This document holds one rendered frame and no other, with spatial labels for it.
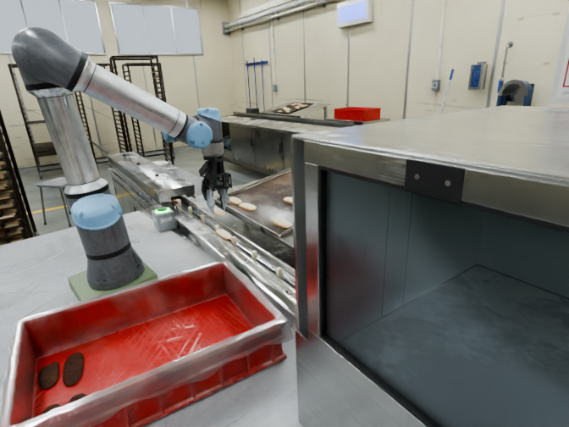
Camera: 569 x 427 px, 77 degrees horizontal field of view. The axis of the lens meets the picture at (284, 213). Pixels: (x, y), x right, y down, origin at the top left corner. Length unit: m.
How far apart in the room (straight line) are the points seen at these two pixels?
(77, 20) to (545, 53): 7.28
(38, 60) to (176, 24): 7.81
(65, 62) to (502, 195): 0.90
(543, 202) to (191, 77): 8.59
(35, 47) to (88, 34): 7.31
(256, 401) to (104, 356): 0.36
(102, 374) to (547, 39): 4.37
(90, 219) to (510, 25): 4.31
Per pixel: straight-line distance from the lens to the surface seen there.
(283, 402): 0.73
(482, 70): 4.57
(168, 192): 1.74
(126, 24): 8.47
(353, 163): 0.37
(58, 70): 0.99
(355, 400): 0.52
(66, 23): 8.29
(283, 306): 0.88
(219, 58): 9.05
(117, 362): 0.89
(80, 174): 1.15
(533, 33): 4.56
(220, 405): 0.74
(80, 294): 1.13
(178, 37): 8.73
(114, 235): 1.05
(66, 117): 1.12
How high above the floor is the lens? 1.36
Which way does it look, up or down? 20 degrees down
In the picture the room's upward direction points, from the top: 2 degrees counter-clockwise
